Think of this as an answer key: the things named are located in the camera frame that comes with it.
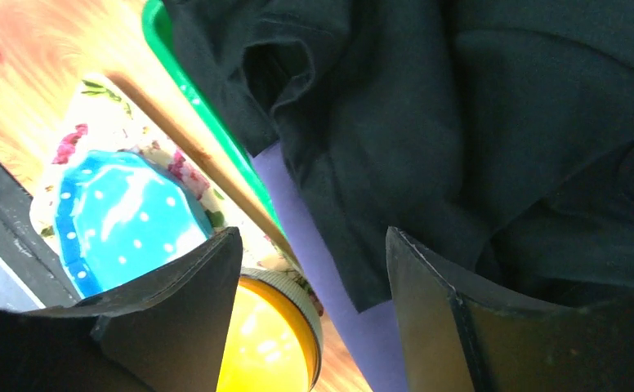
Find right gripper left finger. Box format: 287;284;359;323
0;227;243;391

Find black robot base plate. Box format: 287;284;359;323
0;164;78;310

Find black garment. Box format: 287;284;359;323
164;1;634;311

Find green plastic tray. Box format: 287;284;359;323
141;0;281;227

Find navy blue garment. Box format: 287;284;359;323
252;145;412;391

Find blue polka dot plate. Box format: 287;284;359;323
53;150;214;298

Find floral rectangular tray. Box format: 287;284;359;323
29;74;324;313

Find orange bowl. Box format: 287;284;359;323
217;267;324;392

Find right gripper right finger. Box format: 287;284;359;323
386;227;634;391

